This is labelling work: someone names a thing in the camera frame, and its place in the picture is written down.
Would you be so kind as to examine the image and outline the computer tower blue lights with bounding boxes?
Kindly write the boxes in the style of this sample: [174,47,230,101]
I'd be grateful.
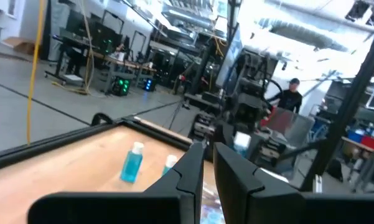
[142,77,158,93]

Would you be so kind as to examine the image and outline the cardboard box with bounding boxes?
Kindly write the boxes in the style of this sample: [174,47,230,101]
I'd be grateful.
[2,36,37,56]

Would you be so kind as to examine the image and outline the wooden top workbench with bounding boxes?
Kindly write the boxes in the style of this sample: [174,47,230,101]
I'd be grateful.
[90,49,158,94]

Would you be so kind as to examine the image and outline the blue storage bin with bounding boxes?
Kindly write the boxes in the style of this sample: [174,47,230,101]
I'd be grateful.
[347,129,365,144]

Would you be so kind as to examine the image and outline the person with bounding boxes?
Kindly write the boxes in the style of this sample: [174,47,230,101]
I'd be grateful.
[267,77,303,114]

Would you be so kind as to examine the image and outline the blue white toothbrush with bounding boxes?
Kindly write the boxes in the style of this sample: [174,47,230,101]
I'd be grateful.
[200,161,227,224]

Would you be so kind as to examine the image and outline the red storage bin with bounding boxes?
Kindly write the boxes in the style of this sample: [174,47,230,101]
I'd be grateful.
[360,135,374,153]

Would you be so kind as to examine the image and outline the computer tower green lights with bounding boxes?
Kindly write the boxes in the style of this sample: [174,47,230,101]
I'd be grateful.
[111,76,132,96]

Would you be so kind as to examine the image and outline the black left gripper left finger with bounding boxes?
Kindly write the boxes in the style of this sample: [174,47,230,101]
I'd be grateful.
[27,142,205,224]

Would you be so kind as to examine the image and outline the blue plastic cups stack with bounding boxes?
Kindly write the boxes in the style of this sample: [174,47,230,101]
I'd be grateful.
[161,154,178,177]

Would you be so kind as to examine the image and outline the white blue object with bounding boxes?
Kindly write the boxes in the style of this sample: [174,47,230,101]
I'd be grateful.
[233,131,252,158]

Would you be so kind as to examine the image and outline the red object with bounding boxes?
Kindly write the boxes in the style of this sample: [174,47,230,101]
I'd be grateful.
[260,105,278,128]

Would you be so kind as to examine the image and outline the blue mouthwash bottle white cap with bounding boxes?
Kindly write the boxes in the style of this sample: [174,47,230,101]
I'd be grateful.
[120,141,144,184]

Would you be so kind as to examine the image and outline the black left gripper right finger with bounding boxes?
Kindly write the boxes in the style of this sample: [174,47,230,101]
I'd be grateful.
[213,142,374,224]

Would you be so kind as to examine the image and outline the black aluminium rig frame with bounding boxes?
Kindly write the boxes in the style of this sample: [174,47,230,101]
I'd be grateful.
[0,18,374,194]

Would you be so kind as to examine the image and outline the grey panel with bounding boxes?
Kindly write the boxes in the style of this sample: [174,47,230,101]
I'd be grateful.
[266,107,315,147]

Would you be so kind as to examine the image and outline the yellow hanging cable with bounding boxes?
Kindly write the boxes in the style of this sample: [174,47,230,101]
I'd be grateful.
[26,0,47,146]

